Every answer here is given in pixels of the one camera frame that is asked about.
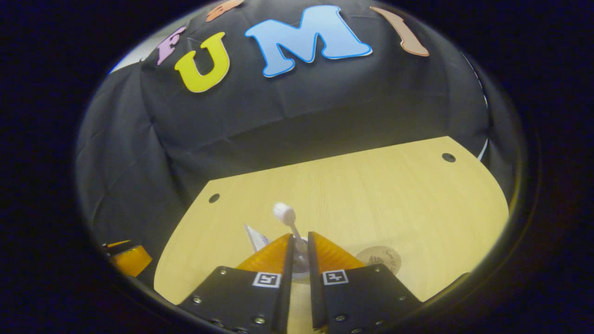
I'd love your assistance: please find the light wooden desktop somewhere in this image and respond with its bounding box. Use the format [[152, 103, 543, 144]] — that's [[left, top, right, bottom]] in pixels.
[[153, 135, 510, 334]]

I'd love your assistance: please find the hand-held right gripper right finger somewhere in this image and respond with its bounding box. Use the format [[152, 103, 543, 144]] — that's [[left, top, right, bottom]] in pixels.
[[307, 231, 424, 334]]

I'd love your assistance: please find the round cork coaster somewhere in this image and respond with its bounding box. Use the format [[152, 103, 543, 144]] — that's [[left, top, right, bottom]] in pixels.
[[356, 246, 402, 275]]

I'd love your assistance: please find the white toothbrush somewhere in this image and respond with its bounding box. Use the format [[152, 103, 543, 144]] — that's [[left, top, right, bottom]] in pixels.
[[273, 202, 309, 256]]

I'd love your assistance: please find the white toothpaste tube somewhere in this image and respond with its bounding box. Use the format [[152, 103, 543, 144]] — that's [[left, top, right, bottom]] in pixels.
[[244, 225, 271, 253]]

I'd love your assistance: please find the white cup with wooden handle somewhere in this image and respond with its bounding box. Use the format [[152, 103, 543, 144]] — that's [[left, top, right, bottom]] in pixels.
[[291, 237, 312, 281]]

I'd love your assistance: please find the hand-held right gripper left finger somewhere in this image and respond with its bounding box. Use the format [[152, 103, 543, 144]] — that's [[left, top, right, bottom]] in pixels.
[[178, 233, 296, 334]]

